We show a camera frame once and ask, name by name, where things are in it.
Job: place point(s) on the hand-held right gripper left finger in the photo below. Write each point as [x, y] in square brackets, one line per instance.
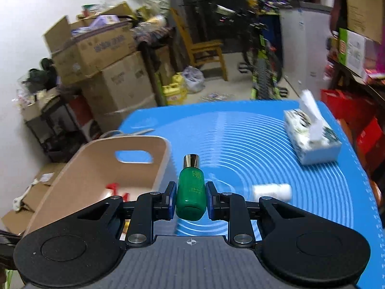
[173, 201]

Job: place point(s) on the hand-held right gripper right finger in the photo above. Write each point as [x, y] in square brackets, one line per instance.
[209, 201]

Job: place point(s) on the green bottle with chrome cap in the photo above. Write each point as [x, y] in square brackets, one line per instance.
[191, 192]

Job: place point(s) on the red and white toy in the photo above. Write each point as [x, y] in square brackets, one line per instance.
[115, 186]

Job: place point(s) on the beige plastic bin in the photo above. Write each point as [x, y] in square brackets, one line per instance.
[84, 171]

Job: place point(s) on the small white bottle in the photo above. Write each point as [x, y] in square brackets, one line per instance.
[270, 191]

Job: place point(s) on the blue silicone mat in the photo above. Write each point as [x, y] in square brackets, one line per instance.
[255, 132]

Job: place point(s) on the yellow plastic jug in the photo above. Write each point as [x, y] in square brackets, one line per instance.
[174, 93]

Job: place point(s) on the red and white box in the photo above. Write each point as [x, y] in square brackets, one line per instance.
[91, 129]

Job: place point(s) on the white tissue pack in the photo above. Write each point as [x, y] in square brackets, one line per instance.
[312, 150]

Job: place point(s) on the clear plastic bag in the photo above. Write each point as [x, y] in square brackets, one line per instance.
[194, 79]

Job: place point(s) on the large wrapped cardboard box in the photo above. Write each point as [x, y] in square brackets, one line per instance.
[120, 90]

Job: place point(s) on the green and black bicycle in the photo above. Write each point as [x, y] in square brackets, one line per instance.
[263, 75]

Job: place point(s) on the black utility cart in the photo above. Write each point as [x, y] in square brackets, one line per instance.
[45, 132]

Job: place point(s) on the torn cardboard box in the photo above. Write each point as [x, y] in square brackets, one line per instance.
[27, 201]

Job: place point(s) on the wooden chair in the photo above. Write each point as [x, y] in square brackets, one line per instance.
[204, 48]

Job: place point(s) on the red gift bag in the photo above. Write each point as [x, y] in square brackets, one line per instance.
[340, 102]

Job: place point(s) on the open topped cardboard box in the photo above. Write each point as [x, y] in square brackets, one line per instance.
[96, 48]

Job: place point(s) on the dark green bag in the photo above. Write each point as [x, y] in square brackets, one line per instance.
[43, 70]

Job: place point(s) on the green and white carton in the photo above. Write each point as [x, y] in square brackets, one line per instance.
[352, 51]

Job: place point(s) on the flat brown cardboard box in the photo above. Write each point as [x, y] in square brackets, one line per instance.
[364, 6]

